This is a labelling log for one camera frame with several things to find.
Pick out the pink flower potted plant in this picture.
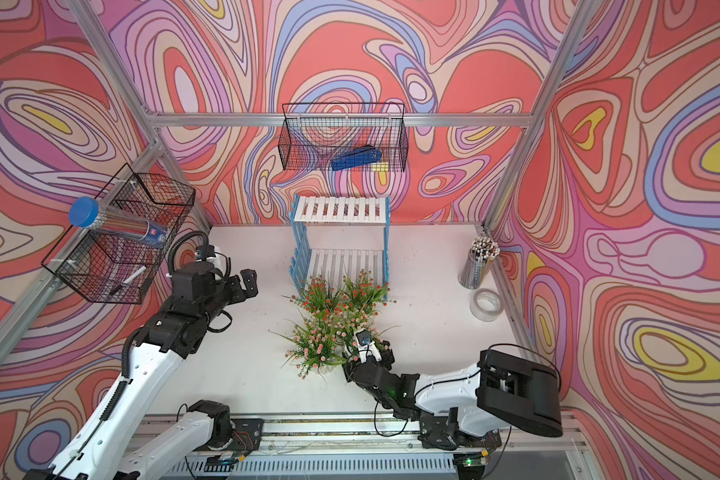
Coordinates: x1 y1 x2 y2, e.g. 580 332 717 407
334 311 394 363
275 317 352 380

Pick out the red flower potted plant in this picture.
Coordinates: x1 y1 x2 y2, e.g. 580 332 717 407
340 270 391 316
288 276 347 319

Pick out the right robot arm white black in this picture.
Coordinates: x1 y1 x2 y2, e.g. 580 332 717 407
343 343 563 451

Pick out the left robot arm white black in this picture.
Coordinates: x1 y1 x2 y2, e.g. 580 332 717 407
24 260 258 479

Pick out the blue white wooden rack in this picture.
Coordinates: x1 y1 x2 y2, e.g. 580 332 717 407
289 195 391 291

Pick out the white marker pen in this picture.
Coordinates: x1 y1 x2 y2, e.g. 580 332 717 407
109 265 146 296

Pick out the clear tape roll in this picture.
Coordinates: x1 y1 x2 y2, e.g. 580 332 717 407
469 288 504 323

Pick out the blue capped pencil tube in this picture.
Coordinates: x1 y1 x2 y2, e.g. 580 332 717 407
68 197 169 248

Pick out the clear cup of pencils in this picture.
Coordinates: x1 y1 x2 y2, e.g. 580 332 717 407
458 235 501 290

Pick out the blue stapler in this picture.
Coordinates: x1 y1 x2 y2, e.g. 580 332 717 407
330 145 383 171

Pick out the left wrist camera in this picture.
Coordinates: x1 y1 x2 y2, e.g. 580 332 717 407
195 244 226 270

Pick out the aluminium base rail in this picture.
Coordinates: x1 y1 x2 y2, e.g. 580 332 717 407
89 409 595 480

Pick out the black wire basket left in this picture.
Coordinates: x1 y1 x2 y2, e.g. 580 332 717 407
41 166 195 304

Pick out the black wire basket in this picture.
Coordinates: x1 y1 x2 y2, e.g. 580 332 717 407
278 101 409 173
41 166 195 304

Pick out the black wire basket back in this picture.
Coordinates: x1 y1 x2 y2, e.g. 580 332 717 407
278 101 409 173

